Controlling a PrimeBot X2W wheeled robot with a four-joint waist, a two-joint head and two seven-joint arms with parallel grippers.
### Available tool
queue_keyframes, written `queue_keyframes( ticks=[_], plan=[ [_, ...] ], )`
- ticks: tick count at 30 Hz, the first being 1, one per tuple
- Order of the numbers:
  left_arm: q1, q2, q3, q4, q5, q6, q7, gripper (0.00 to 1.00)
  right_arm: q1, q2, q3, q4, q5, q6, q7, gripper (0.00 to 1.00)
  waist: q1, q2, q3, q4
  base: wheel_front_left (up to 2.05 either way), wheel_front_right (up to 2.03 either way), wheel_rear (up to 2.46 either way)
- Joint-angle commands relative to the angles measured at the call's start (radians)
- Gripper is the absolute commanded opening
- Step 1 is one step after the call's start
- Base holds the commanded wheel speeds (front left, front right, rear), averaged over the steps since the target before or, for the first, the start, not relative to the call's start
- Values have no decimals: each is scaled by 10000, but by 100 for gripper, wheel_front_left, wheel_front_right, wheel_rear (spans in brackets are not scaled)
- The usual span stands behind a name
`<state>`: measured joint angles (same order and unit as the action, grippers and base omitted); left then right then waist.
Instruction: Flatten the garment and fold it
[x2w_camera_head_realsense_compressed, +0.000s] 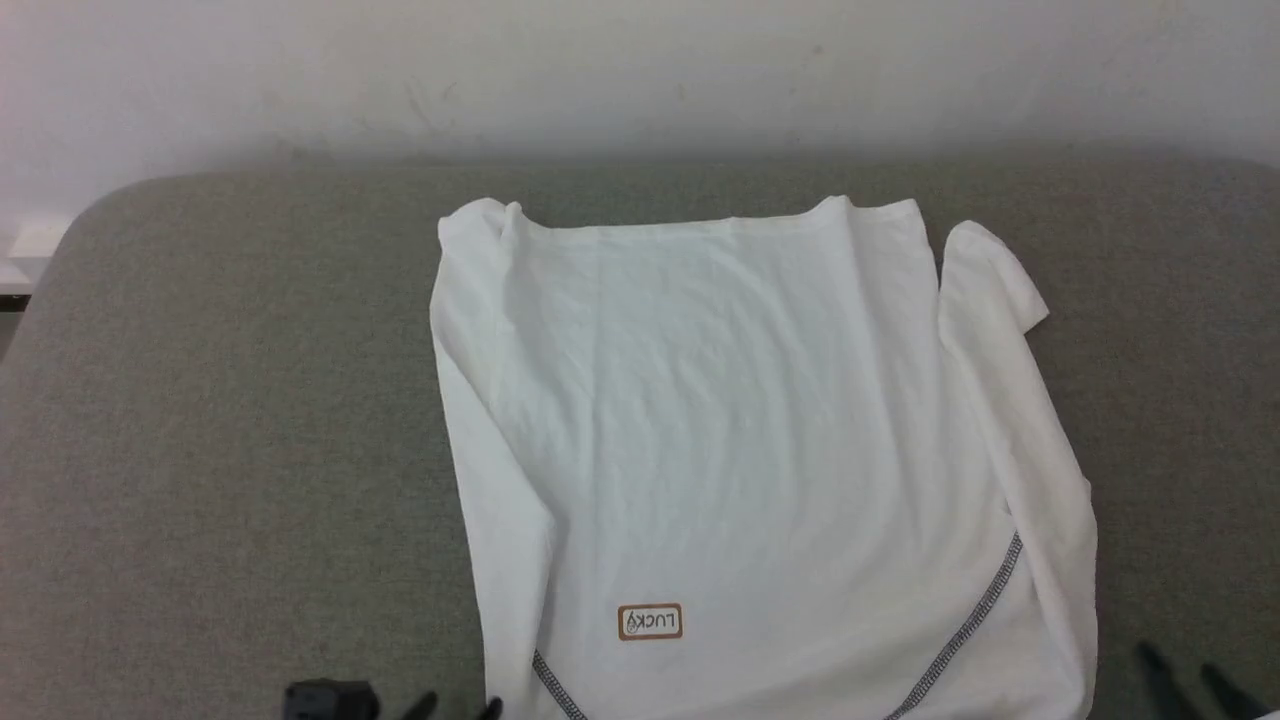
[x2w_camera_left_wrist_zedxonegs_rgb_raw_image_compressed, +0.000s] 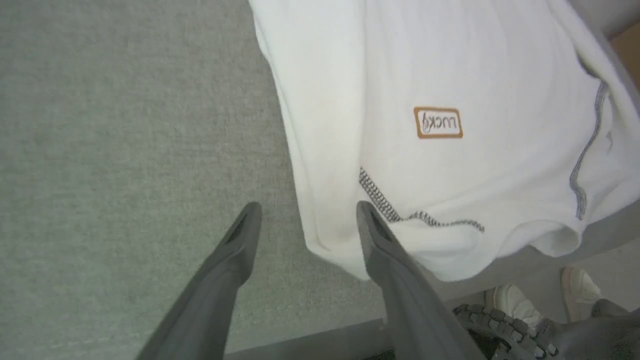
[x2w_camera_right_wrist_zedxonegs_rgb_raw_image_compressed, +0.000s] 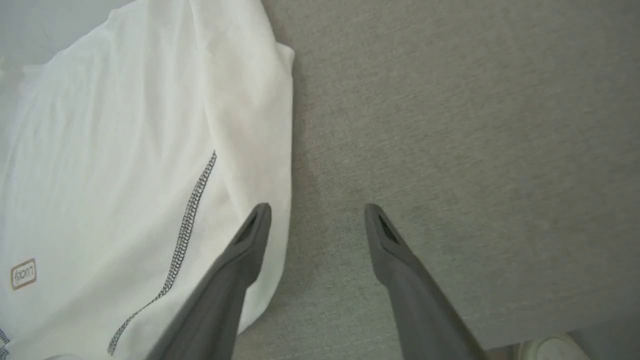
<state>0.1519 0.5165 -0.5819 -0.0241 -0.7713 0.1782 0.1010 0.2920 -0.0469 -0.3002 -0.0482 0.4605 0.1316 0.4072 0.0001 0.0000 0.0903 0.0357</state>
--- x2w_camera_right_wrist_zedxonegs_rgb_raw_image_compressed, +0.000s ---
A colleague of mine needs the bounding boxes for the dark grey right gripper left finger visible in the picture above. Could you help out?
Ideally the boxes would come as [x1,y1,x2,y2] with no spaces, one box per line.
[145,202,273,360]

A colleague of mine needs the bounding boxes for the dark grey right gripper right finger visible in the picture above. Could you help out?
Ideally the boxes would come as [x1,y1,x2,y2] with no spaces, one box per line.
[364,203,489,360]

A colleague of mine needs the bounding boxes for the white garment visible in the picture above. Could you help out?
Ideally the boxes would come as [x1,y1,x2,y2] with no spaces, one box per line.
[0,0,296,360]

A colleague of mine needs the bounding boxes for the white shoe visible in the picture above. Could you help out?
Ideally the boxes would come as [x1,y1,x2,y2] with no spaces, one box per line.
[517,332,593,360]

